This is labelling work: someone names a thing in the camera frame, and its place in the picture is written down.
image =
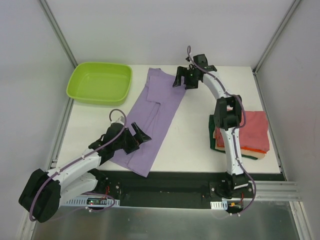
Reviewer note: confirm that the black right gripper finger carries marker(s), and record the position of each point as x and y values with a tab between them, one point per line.
180	72
191	83

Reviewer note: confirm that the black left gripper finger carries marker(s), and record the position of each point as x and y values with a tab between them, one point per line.
130	146
140	137

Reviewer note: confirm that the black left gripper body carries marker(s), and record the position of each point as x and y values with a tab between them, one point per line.
133	142

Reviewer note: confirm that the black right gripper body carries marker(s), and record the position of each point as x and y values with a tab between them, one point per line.
186	78

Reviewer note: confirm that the purple t shirt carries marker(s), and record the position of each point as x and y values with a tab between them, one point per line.
153	113

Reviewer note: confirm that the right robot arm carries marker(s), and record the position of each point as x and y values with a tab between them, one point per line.
227	118

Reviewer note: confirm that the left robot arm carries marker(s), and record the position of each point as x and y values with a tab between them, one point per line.
46	191

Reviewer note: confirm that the folded green t shirt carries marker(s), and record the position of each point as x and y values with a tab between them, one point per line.
211	126

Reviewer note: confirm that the green plastic basin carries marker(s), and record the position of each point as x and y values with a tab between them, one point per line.
100	83

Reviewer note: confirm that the folded pink t shirt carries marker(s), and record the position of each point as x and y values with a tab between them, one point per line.
254	134

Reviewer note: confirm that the folded orange t shirt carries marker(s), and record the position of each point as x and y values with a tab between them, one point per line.
252	149

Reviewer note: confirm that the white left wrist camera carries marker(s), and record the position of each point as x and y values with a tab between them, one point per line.
118	121

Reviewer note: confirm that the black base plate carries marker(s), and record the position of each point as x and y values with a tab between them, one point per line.
179	201

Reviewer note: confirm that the left white cable duct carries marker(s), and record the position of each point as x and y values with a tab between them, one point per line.
95	202

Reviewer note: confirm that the white cable duct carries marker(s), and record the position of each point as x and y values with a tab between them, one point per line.
219	205
95	202

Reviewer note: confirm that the right aluminium corner post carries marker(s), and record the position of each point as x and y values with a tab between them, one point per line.
277	34

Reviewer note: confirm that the aluminium corner post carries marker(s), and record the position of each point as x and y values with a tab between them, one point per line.
58	31
277	34

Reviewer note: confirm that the right white cable duct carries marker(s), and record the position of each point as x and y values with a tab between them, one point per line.
219	205

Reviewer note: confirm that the aluminium frame rail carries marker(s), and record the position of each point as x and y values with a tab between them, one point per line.
275	190

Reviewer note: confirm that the left aluminium corner post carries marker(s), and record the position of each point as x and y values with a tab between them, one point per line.
58	31

